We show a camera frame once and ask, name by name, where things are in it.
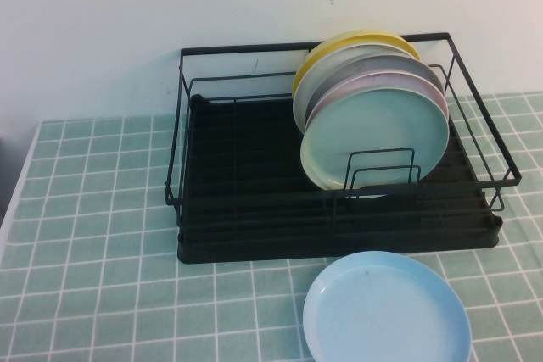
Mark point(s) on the light blue plate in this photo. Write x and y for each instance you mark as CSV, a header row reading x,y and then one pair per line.
x,y
382,315

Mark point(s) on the white plate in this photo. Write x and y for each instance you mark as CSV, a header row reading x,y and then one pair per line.
x,y
306,87

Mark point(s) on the mint green plate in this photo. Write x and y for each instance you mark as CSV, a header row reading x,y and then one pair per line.
x,y
382,124

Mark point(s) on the yellow plate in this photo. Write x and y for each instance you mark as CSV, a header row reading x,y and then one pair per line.
x,y
321,46

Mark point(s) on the pink plate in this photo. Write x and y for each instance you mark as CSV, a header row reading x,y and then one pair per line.
x,y
373,81

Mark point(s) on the grey plate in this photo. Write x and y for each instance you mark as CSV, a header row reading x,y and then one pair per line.
x,y
382,65

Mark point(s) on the green checked tablecloth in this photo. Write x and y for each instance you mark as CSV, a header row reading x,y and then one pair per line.
x,y
127,294

